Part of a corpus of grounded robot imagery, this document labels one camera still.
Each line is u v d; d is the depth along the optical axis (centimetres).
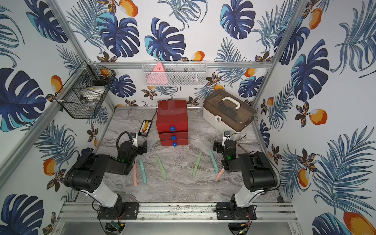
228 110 93
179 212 76
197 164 90
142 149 89
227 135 82
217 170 90
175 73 101
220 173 88
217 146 89
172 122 84
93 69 94
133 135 82
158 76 91
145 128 107
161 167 90
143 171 88
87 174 47
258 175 47
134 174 87
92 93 80
